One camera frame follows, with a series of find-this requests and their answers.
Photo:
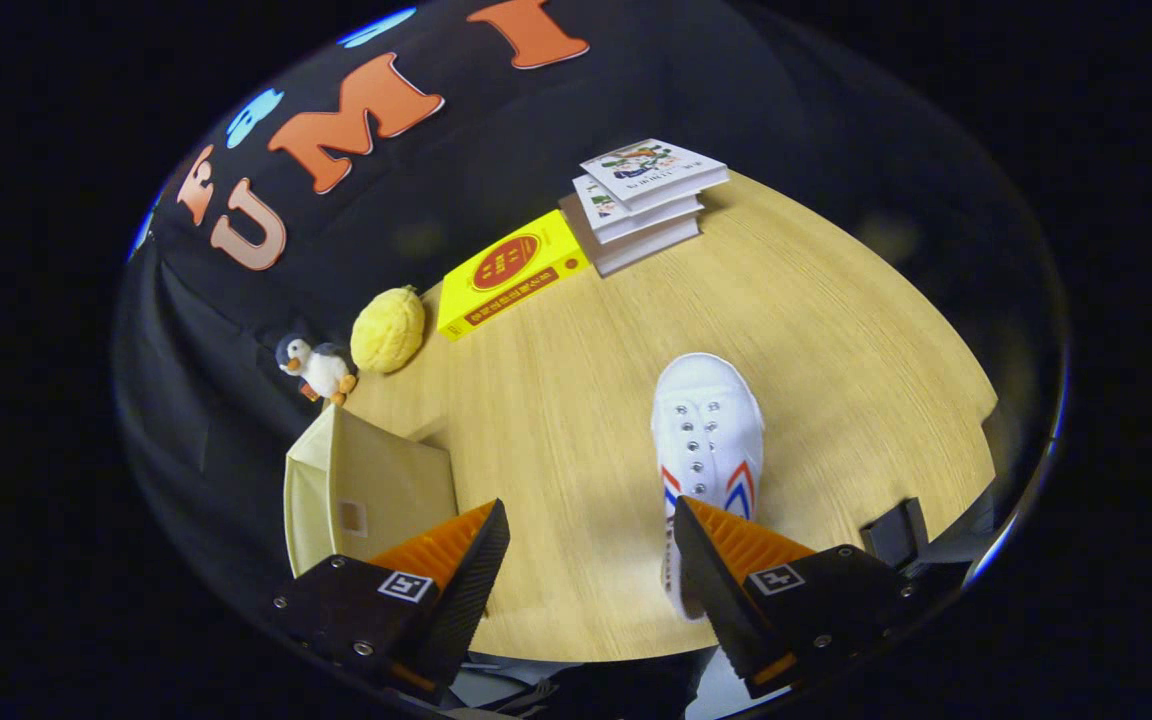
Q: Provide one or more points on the yellow fuzzy round plush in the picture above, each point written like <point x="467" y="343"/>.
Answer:
<point x="388" y="330"/>

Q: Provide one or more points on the cream fabric storage box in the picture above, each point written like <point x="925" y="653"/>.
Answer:
<point x="376" y="470"/>

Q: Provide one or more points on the yellow book with red label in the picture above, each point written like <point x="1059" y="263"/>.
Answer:
<point x="556" y="245"/>

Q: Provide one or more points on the penguin plush toy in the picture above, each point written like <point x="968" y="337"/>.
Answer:
<point x="321" y="370"/>

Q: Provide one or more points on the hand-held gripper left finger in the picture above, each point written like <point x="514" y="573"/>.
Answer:
<point x="461" y="600"/>

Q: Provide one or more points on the white canvas shoe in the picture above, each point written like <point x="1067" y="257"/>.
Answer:
<point x="706" y="410"/>

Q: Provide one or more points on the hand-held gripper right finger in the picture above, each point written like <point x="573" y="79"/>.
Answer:
<point x="721" y="600"/>

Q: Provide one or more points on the white floral cover book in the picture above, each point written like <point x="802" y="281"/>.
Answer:
<point x="651" y="165"/>
<point x="601" y="205"/>

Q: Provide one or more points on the brown cover book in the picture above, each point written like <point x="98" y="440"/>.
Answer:
<point x="646" y="250"/>

